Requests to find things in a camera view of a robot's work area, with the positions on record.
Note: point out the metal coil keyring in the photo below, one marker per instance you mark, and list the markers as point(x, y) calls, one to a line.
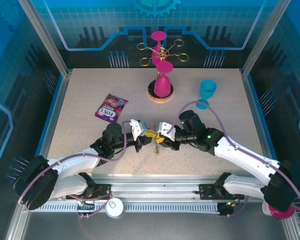
point(157, 148)

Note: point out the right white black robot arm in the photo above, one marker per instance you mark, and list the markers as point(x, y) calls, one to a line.
point(245, 156)

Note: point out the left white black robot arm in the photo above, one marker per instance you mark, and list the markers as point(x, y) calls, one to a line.
point(72, 158)

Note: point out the purple candy bag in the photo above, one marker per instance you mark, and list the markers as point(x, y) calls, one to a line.
point(112, 106)

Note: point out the teal plastic goblet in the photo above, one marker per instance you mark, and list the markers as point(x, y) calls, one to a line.
point(208, 87)

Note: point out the pink wine glass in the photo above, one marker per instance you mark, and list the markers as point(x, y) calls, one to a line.
point(162, 86)
point(158, 35)

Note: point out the white round cap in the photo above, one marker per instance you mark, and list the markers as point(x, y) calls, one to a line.
point(114, 207)

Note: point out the pink lidded white cup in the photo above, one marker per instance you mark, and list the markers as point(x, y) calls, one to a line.
point(277, 215)

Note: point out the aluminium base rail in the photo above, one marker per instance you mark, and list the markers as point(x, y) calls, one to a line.
point(152, 186)

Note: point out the aluminium frame post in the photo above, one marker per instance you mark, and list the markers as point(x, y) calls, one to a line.
point(45, 37)
point(261, 37)

